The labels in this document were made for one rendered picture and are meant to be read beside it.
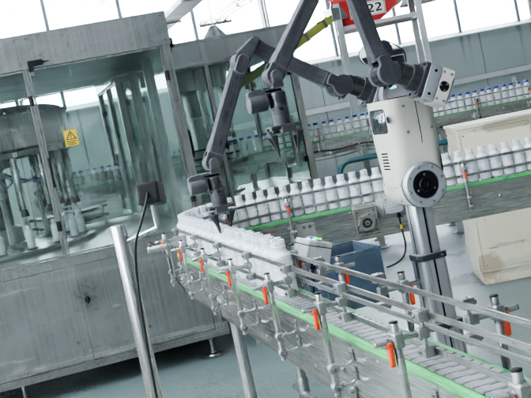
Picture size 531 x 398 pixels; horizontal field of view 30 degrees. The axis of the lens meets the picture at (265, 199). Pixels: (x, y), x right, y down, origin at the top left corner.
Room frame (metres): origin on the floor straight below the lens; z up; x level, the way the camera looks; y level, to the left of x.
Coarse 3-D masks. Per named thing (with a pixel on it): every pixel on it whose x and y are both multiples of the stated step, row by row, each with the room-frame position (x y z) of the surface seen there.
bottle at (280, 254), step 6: (276, 240) 2.88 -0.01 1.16; (282, 240) 2.85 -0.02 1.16; (276, 246) 2.85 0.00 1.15; (282, 246) 2.85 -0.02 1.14; (276, 252) 2.85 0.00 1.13; (282, 252) 2.85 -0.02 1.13; (288, 252) 2.86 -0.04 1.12; (276, 258) 2.84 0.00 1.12; (282, 258) 2.84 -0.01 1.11; (288, 258) 2.84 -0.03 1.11; (276, 270) 2.85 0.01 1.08; (276, 276) 2.85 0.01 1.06; (282, 276) 2.84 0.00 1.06; (294, 276) 2.85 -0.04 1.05; (294, 282) 2.85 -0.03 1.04; (282, 294) 2.84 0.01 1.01
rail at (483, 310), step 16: (208, 240) 3.74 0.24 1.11; (256, 256) 3.02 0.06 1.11; (304, 272) 2.53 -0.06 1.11; (352, 272) 2.38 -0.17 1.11; (320, 288) 2.68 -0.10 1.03; (352, 288) 2.17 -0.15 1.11; (400, 288) 2.10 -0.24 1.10; (416, 288) 2.01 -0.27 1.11; (368, 304) 2.31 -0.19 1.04; (400, 304) 1.91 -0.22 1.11; (464, 304) 1.80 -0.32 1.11; (368, 320) 2.12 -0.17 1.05; (448, 320) 1.70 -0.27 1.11; (512, 320) 1.62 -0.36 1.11; (528, 320) 1.57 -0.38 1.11; (464, 336) 1.82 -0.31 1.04; (496, 336) 1.53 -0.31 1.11; (448, 352) 1.73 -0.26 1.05; (496, 352) 1.70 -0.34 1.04; (512, 352) 1.65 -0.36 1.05; (480, 368) 1.61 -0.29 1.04
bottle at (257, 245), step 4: (252, 236) 3.09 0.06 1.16; (256, 236) 3.08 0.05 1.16; (256, 240) 3.08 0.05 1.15; (256, 244) 3.08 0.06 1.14; (260, 244) 3.08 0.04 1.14; (256, 248) 3.08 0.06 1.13; (252, 252) 3.08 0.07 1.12; (256, 252) 3.07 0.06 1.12; (256, 260) 3.07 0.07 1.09; (256, 264) 3.08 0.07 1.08; (260, 264) 3.07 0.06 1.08; (256, 268) 3.08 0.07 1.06; (260, 268) 3.07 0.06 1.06; (256, 272) 3.08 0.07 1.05; (260, 272) 3.07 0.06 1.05; (260, 280) 3.07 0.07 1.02; (260, 284) 3.08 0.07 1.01
